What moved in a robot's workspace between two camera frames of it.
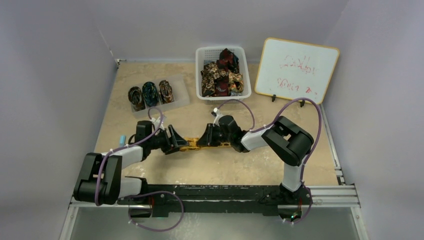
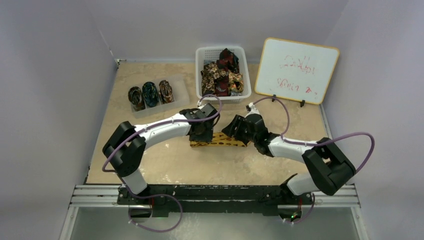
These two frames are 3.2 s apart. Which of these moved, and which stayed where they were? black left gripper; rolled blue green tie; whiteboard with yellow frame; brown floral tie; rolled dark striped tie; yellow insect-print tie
Moved: black left gripper; yellow insect-print tie
Stayed: rolled blue green tie; brown floral tie; whiteboard with yellow frame; rolled dark striped tie
